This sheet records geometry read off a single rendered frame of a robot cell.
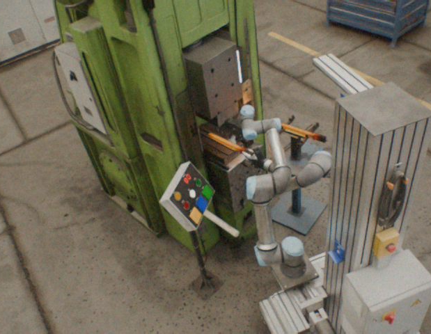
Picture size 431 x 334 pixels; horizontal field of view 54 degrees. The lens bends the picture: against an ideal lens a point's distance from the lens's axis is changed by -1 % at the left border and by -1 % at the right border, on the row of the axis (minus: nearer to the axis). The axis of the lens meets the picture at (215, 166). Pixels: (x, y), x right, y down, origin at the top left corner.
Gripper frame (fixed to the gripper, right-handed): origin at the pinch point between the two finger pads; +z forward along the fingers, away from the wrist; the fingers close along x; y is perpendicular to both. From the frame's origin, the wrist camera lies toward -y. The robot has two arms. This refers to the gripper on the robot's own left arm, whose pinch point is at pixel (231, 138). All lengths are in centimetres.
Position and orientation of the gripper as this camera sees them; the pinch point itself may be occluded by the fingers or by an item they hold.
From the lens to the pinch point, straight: 275.9
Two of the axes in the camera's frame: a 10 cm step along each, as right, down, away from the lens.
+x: 7.0, -5.5, 4.6
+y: 6.9, 7.0, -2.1
